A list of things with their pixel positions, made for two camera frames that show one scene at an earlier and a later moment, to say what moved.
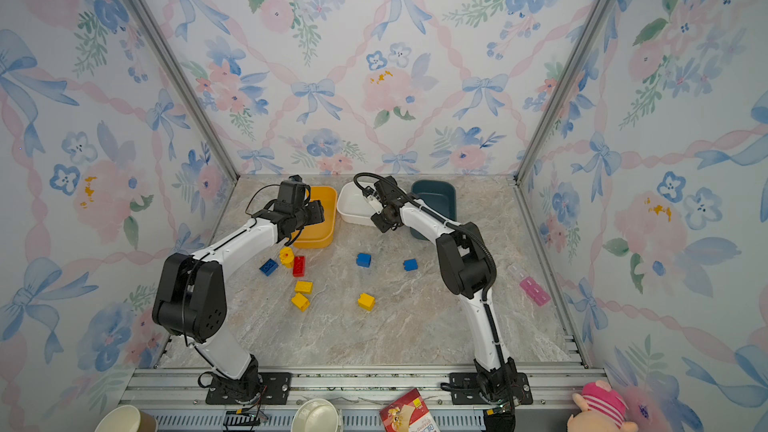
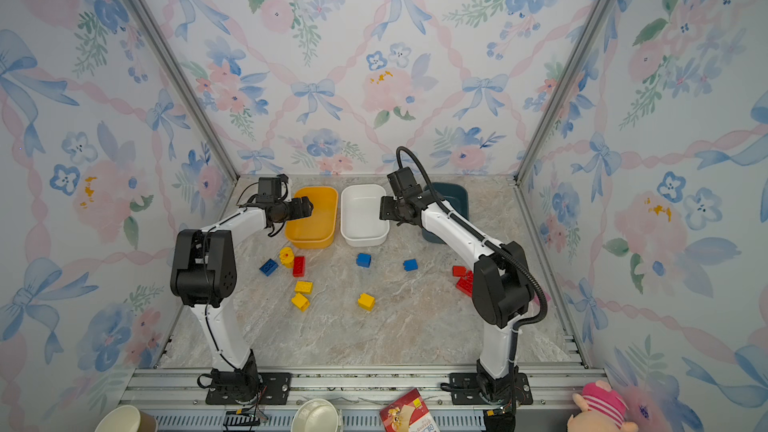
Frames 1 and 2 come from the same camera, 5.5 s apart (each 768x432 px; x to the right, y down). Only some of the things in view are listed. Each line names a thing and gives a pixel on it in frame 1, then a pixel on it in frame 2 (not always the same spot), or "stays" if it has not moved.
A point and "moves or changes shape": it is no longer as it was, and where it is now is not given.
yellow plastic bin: (320, 235) stays
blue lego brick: (269, 267) stays
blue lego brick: (410, 264) stays
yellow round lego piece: (287, 256) stays
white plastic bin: (352, 205) moves or changes shape
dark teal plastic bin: (441, 194) moves or changes shape
